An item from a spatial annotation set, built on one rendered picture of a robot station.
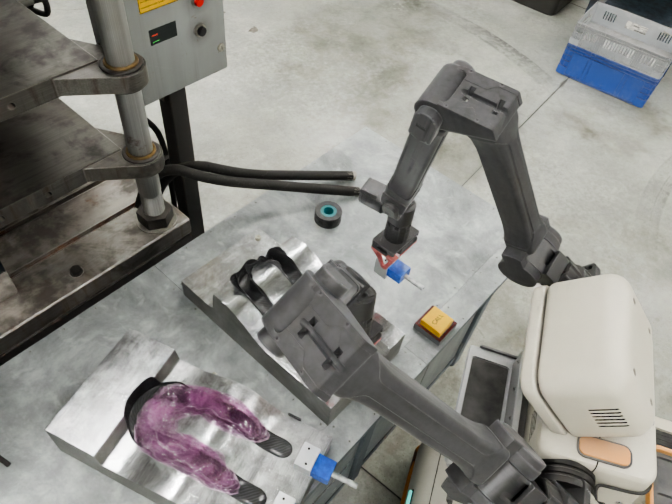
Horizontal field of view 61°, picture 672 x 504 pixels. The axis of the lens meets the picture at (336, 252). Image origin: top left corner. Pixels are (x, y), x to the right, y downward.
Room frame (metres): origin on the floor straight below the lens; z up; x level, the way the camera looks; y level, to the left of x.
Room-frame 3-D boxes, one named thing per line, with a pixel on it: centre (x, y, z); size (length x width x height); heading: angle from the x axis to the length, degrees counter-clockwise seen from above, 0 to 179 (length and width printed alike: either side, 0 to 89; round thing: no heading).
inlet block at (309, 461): (0.40, -0.04, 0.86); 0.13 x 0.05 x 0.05; 71
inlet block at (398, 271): (0.87, -0.17, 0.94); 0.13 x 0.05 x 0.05; 54
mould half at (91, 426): (0.43, 0.23, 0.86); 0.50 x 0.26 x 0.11; 71
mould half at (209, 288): (0.77, 0.09, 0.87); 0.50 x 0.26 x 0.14; 54
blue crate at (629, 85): (3.54, -1.65, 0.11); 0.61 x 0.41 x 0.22; 58
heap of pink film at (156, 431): (0.43, 0.23, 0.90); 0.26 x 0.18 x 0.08; 71
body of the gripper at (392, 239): (0.89, -0.13, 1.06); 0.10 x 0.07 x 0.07; 144
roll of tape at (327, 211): (1.14, 0.04, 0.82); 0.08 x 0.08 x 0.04
